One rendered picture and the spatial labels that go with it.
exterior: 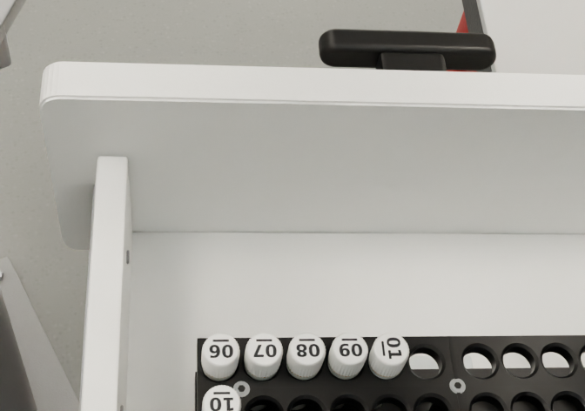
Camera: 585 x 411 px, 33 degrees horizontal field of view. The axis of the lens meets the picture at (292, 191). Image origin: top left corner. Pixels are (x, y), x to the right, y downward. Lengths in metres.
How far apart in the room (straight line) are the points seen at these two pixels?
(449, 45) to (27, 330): 0.99
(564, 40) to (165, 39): 1.05
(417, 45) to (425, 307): 0.11
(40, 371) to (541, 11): 0.85
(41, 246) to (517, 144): 1.07
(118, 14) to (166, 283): 1.27
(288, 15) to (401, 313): 1.28
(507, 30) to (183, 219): 0.30
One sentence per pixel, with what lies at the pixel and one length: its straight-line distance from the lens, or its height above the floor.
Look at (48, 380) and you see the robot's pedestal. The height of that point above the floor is 0.02.
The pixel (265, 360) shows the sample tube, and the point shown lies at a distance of 0.32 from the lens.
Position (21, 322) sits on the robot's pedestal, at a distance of 1.33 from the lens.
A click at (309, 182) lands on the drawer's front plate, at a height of 0.88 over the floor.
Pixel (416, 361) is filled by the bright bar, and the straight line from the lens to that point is 0.40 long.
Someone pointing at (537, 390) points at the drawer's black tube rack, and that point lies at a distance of 0.35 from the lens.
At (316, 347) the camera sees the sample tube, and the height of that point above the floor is 0.91.
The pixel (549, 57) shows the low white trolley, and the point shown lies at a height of 0.76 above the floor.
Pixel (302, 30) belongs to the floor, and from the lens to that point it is 1.66.
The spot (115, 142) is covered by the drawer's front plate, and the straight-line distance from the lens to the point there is 0.38.
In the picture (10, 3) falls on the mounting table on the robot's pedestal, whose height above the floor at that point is 0.76.
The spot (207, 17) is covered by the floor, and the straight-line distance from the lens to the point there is 1.66.
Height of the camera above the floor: 1.21
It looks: 56 degrees down
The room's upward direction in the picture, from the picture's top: 11 degrees clockwise
